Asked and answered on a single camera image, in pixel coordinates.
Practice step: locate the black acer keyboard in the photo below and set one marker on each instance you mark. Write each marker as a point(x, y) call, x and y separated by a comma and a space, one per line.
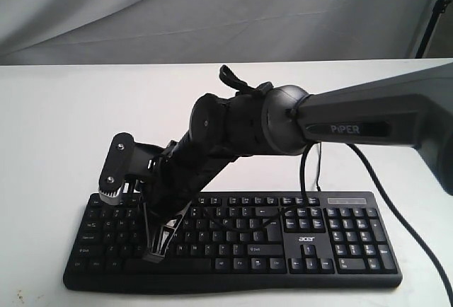
point(237, 241)

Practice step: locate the grey backdrop cloth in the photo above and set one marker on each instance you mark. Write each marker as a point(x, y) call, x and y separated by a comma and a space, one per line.
point(202, 31)

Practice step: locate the black light stand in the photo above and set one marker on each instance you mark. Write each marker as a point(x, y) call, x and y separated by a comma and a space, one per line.
point(439, 8)

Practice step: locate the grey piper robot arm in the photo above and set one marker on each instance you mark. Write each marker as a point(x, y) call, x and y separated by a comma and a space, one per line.
point(412, 110)

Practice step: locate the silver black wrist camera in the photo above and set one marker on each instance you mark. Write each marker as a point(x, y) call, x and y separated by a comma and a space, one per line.
point(115, 168)

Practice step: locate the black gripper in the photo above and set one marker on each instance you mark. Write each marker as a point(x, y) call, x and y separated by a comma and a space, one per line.
point(176, 178)

